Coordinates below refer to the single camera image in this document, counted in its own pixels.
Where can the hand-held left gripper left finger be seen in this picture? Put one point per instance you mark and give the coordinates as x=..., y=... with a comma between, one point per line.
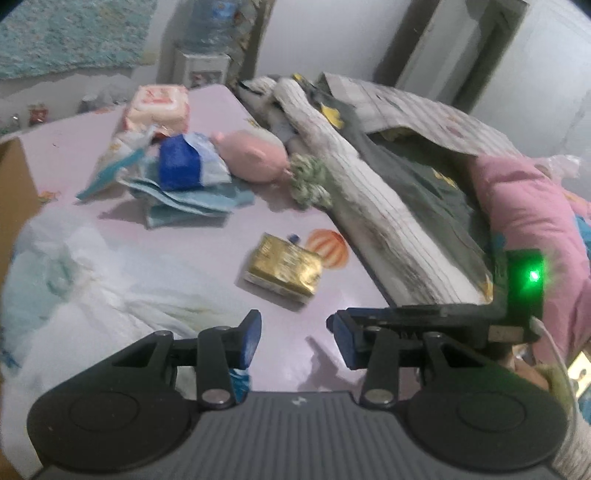
x=249, y=341

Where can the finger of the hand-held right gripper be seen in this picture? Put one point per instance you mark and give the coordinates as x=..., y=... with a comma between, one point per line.
x=415, y=318

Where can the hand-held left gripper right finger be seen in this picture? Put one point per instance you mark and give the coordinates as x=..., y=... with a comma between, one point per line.
x=344, y=346

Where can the gold foil packet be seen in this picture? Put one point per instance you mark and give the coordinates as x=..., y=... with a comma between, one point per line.
x=284, y=265

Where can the light blue towel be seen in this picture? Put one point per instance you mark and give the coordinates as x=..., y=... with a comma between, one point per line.
x=194, y=203

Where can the pink plush toy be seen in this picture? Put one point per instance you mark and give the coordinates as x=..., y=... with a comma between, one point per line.
x=251, y=154

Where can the blue and white packet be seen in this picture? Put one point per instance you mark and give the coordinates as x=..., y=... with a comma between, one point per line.
x=178, y=164

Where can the clear packet with teal strip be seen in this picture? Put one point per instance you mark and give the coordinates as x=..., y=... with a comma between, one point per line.
x=115, y=161

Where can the cardboard box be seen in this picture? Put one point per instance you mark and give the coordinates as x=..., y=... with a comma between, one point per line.
x=18, y=184

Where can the pink blanket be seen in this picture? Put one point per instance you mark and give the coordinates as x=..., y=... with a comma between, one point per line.
x=545, y=212

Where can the rolled white striped blanket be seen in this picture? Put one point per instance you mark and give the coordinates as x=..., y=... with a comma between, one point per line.
x=383, y=203

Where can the clear plastic bag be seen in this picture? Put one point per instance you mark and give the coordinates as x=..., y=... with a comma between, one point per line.
x=561, y=165

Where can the dark grey blanket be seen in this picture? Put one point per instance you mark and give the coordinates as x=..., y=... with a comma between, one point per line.
x=415, y=175

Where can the white plastic bag blue print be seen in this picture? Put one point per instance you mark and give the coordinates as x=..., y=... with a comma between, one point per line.
x=92, y=277

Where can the grey checkered quilt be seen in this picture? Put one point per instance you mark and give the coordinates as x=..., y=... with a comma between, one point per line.
x=415, y=115

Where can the pink wet wipes pack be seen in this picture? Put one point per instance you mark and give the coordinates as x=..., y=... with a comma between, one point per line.
x=157, y=108

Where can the white water dispenser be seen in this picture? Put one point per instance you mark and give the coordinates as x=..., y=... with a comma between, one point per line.
x=201, y=69

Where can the patterned folded mat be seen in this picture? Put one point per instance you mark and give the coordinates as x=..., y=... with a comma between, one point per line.
x=251, y=41

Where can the large blue water bottle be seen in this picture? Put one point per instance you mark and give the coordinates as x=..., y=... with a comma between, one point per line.
x=210, y=23

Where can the white door frame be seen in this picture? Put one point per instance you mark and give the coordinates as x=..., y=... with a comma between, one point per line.
x=443, y=46

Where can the teal floral wall cloth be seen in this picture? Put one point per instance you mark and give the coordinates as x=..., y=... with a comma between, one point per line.
x=69, y=37

